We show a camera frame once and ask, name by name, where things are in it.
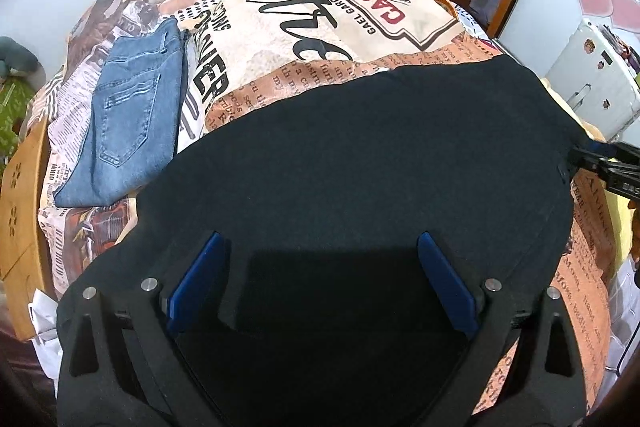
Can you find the white crumpled paper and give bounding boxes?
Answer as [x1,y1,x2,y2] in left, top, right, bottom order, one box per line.
[27,289,62,380]

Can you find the blue jeans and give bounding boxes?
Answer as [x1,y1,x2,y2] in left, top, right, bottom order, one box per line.
[53,17,189,208]

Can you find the dark blue cloth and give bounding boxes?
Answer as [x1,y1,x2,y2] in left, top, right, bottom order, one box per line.
[470,0,507,30]

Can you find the grey plush toy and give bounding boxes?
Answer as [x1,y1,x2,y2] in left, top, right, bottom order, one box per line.
[0,36,43,80]

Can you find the black pants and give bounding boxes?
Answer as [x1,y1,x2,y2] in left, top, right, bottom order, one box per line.
[56,55,596,427]

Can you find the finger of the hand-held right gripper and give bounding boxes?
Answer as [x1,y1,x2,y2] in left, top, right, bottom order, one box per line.
[560,143,623,182]

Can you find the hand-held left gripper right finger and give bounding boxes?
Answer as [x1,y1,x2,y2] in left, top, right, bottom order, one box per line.
[416,231,587,427]

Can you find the green patterned cloth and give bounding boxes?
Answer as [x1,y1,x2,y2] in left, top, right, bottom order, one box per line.
[0,74,37,168]

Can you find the newspaper print bed cover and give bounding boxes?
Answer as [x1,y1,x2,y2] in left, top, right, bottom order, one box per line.
[31,0,626,413]

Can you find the white suitcase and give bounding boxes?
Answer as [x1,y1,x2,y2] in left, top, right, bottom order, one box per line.
[542,18,640,144]

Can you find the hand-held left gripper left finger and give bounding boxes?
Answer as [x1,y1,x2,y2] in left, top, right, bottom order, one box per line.
[62,231,232,427]

